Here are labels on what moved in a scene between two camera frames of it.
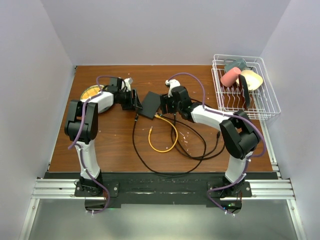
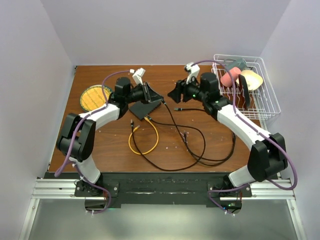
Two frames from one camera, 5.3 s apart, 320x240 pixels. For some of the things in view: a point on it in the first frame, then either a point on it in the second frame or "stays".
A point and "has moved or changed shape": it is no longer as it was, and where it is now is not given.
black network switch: [150, 104] has moved or changed shape
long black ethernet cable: [182, 121] has moved or changed shape
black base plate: [163, 188] stays
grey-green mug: [231, 63] stays
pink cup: [230, 77] stays
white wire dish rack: [242, 83] stays
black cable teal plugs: [190, 126] -> [199, 159]
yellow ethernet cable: [149, 134] -> [147, 119]
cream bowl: [253, 79] stays
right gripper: [165, 100] -> [180, 88]
